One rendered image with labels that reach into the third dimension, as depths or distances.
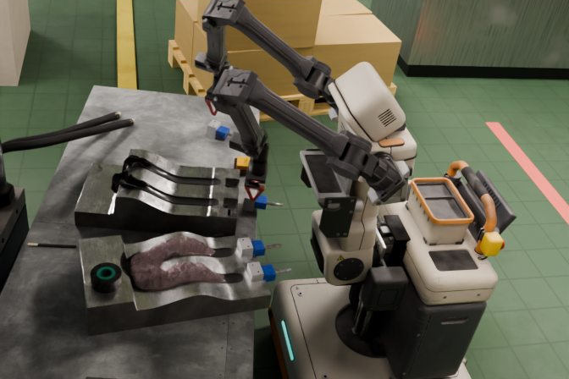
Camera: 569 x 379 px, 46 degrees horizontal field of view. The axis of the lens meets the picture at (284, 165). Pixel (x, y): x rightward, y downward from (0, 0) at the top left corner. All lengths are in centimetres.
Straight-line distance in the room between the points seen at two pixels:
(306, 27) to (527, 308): 199
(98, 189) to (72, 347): 58
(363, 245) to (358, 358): 56
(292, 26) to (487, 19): 172
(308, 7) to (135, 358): 266
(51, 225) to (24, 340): 45
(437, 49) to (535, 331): 246
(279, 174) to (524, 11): 239
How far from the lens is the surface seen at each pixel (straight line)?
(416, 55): 506
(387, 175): 181
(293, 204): 361
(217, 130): 257
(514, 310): 342
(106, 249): 194
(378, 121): 188
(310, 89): 210
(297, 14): 400
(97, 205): 216
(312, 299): 272
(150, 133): 260
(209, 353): 183
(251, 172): 216
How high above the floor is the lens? 223
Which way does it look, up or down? 35 degrees down
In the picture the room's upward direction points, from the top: 9 degrees clockwise
